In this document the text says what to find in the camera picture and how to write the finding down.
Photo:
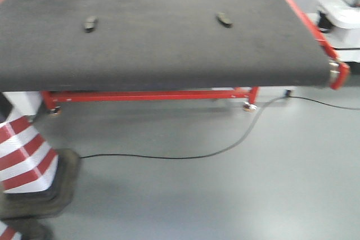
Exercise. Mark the white mobile machine base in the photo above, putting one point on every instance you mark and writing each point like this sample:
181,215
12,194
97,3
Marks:
339,22

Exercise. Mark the right red white traffic cone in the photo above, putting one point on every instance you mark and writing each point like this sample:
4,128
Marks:
24,229

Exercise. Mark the brake pad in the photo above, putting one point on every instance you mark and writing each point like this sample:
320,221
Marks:
90,24
224,20

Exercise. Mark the left red white traffic cone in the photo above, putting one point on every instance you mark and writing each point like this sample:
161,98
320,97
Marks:
37,181

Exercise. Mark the red white traffic cone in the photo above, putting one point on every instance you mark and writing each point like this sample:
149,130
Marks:
37,181
24,229

